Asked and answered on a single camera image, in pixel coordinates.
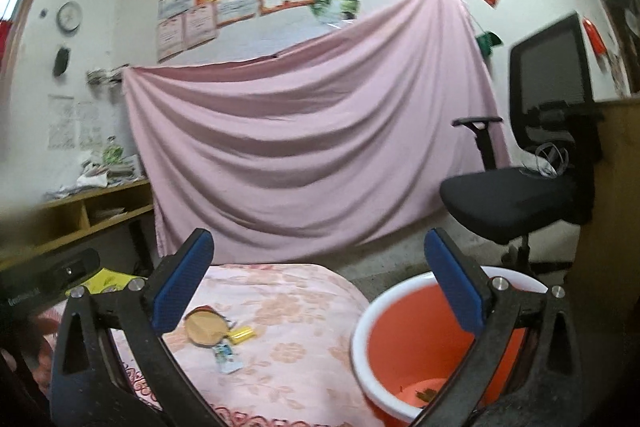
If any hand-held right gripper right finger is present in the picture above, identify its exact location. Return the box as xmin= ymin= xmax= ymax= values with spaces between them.
xmin=410 ymin=228 xmax=583 ymax=427

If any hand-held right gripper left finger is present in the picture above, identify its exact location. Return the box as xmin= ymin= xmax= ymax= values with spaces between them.
xmin=50 ymin=228 xmax=226 ymax=427

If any red plastic bucket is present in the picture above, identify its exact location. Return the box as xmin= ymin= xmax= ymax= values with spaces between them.
xmin=350 ymin=266 xmax=548 ymax=425

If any blue white small packet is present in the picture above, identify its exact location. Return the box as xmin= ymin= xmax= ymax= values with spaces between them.
xmin=212 ymin=342 xmax=243 ymax=374

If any green scrap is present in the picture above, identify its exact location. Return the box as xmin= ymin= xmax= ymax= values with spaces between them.
xmin=400 ymin=377 xmax=446 ymax=405

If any wooden shelf desk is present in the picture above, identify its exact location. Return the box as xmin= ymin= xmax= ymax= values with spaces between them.
xmin=0 ymin=179 xmax=156 ymax=273

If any thin stack of papers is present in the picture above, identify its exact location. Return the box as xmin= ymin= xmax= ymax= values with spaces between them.
xmin=90 ymin=206 xmax=126 ymax=223

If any black office chair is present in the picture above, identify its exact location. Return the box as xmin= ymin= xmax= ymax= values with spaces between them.
xmin=440 ymin=13 xmax=603 ymax=275

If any floral pink quilt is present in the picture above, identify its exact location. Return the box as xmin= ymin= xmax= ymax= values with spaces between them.
xmin=37 ymin=263 xmax=386 ymax=427

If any pile of loose papers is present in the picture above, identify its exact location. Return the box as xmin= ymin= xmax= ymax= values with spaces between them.
xmin=45 ymin=149 xmax=148 ymax=200

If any glass jar with green contents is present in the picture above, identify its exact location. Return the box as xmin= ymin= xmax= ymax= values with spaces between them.
xmin=102 ymin=137 xmax=125 ymax=165

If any wooden cabinet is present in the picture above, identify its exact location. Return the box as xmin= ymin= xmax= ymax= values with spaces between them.
xmin=565 ymin=97 xmax=640 ymax=358

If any pink hanging sheet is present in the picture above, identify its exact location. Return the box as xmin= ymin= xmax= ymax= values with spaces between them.
xmin=122 ymin=0 xmax=513 ymax=265

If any green hanging cap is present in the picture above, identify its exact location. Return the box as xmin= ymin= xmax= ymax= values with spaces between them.
xmin=475 ymin=31 xmax=502 ymax=55

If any red hanging ornament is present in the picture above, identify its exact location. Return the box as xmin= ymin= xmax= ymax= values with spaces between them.
xmin=582 ymin=18 xmax=607 ymax=56

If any light green photo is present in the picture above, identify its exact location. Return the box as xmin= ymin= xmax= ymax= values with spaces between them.
xmin=327 ymin=0 xmax=362 ymax=24

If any white cable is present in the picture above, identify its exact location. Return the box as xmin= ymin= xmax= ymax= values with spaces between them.
xmin=522 ymin=144 xmax=571 ymax=178

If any wall calendar sheet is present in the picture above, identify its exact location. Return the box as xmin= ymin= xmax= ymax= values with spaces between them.
xmin=47 ymin=94 xmax=76 ymax=150

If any white printed wall paper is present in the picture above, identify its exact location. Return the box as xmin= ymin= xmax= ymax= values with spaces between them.
xmin=75 ymin=101 xmax=103 ymax=148

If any wire wall rack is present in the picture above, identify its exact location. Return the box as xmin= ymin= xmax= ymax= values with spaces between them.
xmin=86 ymin=66 xmax=132 ymax=88

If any round wall clock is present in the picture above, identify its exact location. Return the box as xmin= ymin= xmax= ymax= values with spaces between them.
xmin=56 ymin=1 xmax=83 ymax=32

